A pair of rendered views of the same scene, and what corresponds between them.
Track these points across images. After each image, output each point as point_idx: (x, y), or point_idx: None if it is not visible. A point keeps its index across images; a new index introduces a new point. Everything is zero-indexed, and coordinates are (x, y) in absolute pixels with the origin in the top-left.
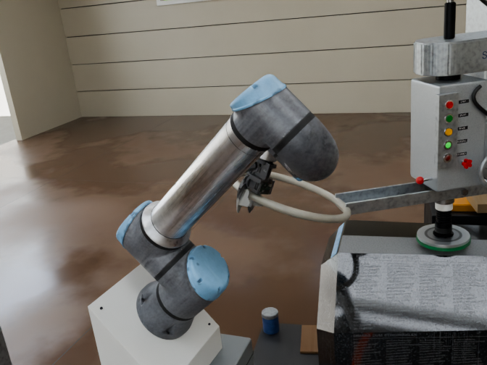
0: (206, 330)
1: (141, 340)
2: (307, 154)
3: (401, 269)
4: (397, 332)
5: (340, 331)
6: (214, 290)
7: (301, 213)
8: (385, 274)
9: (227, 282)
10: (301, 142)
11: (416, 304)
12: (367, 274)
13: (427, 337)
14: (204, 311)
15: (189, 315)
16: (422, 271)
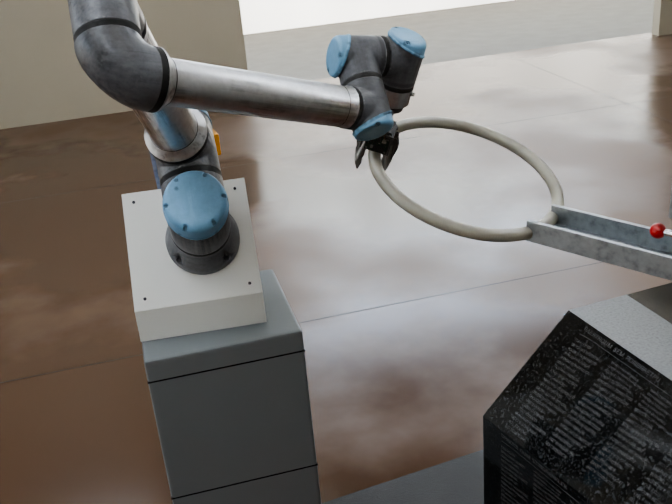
0: (239, 287)
1: (151, 253)
2: (85, 68)
3: (620, 382)
4: (546, 466)
5: (491, 418)
6: (177, 225)
7: (394, 195)
8: (596, 377)
9: (203, 224)
10: (77, 50)
11: (597, 445)
12: (576, 363)
13: (579, 503)
14: (256, 267)
15: (183, 248)
16: (644, 403)
